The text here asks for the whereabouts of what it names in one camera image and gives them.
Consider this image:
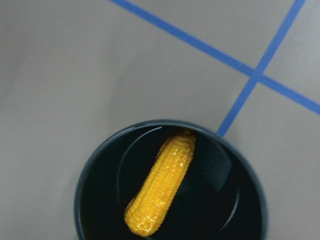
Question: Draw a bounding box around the yellow corn cob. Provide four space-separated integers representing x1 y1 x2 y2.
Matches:
123 128 197 237

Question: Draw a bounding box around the dark pot with blue handle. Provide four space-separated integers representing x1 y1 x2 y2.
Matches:
74 119 268 240

